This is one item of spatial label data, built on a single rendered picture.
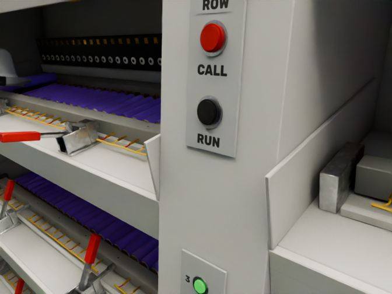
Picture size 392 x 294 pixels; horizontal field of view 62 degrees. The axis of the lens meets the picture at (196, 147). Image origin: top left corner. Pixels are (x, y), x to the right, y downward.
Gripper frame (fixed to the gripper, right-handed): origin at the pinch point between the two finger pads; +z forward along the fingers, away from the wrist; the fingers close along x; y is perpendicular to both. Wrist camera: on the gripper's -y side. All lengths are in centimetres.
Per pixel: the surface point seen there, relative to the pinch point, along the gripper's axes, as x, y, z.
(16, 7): -19.3, 9.5, -8.0
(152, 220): -44.3, -8.8, -7.0
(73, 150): -30.7, -5.6, -6.6
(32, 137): -30.3, -4.0, -10.8
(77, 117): -25.4, -2.8, -3.2
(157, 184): -45.7, -5.1, -8.1
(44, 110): -16.3, -3.0, -3.1
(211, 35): -51, 5, -9
